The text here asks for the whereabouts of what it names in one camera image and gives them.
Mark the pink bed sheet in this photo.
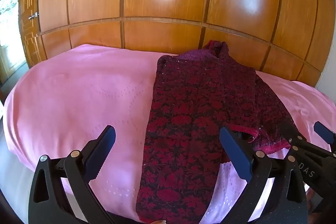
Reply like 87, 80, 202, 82
3, 43, 336, 224

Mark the carved wooden door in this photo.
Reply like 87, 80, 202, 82
18, 0, 44, 68

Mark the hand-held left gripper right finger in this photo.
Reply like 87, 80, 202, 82
199, 127, 307, 224

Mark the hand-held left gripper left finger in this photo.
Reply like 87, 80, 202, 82
28, 125, 124, 224

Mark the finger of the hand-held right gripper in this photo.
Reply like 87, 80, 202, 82
314, 121, 336, 153
279, 125, 308, 151

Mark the dark red floral knit sweater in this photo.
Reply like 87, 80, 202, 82
135, 40, 294, 223

